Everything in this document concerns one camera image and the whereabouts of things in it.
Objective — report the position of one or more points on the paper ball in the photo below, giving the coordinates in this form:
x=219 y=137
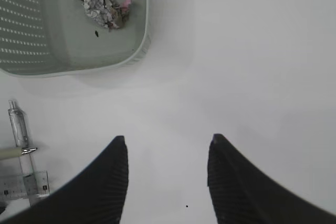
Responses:
x=109 y=14

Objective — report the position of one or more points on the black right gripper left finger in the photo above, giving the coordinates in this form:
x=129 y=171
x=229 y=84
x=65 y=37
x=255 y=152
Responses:
x=96 y=195

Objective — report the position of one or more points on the white-grey pen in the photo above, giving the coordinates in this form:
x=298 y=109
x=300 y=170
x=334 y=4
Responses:
x=21 y=137

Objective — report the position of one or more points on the clear plastic ruler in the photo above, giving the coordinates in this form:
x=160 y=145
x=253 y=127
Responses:
x=23 y=186

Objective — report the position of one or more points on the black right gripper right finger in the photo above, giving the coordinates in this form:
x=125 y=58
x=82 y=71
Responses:
x=242 y=193

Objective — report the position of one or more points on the green plastic woven basket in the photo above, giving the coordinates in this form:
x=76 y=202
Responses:
x=55 y=37

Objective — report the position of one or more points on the cream barrel pen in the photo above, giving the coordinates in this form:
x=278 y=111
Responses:
x=8 y=153

